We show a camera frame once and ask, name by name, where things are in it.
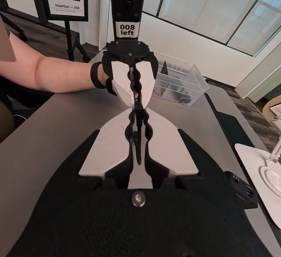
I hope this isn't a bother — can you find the small black box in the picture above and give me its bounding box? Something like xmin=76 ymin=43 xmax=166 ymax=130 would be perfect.
xmin=173 ymin=95 xmax=192 ymax=104

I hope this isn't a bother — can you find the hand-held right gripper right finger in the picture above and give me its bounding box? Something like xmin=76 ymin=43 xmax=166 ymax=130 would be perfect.
xmin=144 ymin=109 xmax=199 ymax=189

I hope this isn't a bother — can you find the frosted glass window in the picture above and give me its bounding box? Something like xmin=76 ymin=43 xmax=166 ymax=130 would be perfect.
xmin=157 ymin=0 xmax=281 ymax=57

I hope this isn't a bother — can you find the black braided usb cable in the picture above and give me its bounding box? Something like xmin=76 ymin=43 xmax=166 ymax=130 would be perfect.
xmin=131 ymin=100 xmax=146 ymax=166

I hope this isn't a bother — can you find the clear plastic bin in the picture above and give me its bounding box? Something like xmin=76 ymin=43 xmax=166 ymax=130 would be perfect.
xmin=151 ymin=58 xmax=210 ymax=107

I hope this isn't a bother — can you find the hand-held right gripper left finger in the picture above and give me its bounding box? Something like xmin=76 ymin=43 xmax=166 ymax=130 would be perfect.
xmin=79 ymin=108 xmax=134 ymax=189

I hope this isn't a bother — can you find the black usb hub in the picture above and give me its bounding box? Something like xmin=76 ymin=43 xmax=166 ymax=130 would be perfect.
xmin=223 ymin=170 xmax=258 ymax=210

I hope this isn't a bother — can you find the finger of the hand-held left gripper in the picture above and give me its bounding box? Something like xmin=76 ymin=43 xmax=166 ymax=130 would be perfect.
xmin=111 ymin=61 xmax=135 ymax=109
xmin=134 ymin=60 xmax=157 ymax=110

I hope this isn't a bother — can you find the white stand base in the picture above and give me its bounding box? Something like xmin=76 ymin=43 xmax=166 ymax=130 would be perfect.
xmin=234 ymin=117 xmax=281 ymax=229

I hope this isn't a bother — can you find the black wrist band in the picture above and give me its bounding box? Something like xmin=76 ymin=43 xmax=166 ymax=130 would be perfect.
xmin=90 ymin=62 xmax=108 ymax=89

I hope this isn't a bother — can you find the person's left forearm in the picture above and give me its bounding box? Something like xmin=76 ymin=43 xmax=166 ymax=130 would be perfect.
xmin=0 ymin=31 xmax=98 ymax=93

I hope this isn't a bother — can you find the person's left hand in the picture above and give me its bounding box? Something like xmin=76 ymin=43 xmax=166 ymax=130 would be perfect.
xmin=97 ymin=64 xmax=117 ymax=94

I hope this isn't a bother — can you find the black perforated stand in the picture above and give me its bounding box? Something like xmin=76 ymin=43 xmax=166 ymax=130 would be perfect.
xmin=0 ymin=0 xmax=89 ymax=63

